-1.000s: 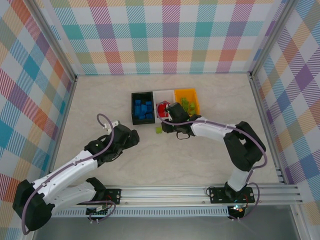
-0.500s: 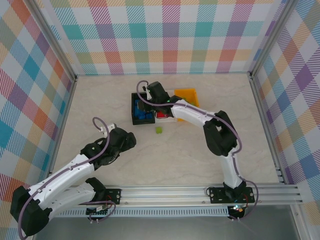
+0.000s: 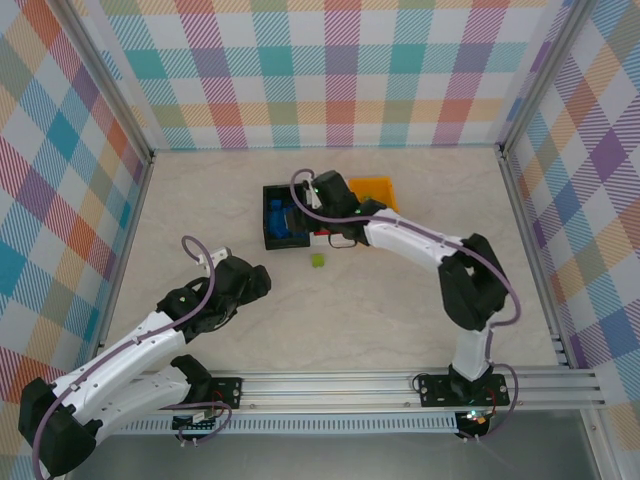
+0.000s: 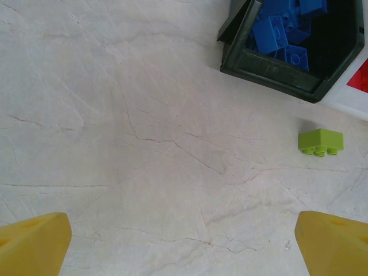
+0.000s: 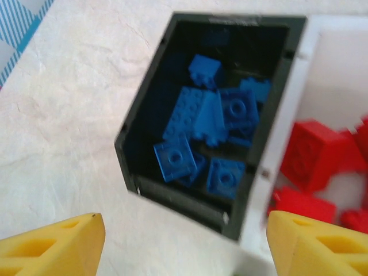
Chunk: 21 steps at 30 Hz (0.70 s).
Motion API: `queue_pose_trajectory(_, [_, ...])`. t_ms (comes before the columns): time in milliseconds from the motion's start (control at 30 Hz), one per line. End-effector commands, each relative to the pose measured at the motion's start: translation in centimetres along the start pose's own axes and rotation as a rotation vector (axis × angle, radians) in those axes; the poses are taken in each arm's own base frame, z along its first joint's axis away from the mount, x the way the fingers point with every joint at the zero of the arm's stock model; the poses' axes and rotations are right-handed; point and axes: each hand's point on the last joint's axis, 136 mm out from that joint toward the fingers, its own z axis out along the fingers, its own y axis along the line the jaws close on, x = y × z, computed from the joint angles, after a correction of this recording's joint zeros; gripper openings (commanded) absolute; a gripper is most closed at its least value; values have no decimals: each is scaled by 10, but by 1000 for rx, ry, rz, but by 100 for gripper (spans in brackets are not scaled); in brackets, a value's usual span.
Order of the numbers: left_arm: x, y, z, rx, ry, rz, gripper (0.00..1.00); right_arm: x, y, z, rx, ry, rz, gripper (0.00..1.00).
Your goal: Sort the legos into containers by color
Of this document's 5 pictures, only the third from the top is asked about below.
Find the aluminium side rail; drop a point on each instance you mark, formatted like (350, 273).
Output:
(131, 225)
(525, 225)

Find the black plastic bin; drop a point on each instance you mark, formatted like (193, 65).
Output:
(277, 192)

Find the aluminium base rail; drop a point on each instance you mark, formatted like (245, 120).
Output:
(325, 387)

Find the long green lego brick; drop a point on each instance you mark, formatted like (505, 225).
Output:
(367, 198)

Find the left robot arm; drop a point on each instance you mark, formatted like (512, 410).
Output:
(130, 350)

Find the white plastic bin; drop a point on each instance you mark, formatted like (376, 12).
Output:
(317, 242)

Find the short aluminium frame post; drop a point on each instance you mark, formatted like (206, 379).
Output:
(600, 445)

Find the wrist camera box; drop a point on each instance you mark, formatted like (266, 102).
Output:
(313, 197)
(215, 257)

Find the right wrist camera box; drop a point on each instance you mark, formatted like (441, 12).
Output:
(313, 197)

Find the orange plastic bin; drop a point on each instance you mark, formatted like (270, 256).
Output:
(375, 186)

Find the grey metal panel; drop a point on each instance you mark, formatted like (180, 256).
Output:
(325, 460)

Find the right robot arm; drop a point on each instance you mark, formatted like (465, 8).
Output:
(410, 240)

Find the long blue lego brick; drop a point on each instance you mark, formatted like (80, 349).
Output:
(276, 224)

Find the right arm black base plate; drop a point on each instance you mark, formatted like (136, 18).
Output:
(435, 390)

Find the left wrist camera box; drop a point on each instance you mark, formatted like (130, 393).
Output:
(215, 257)

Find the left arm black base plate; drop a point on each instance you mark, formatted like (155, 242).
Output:
(227, 392)

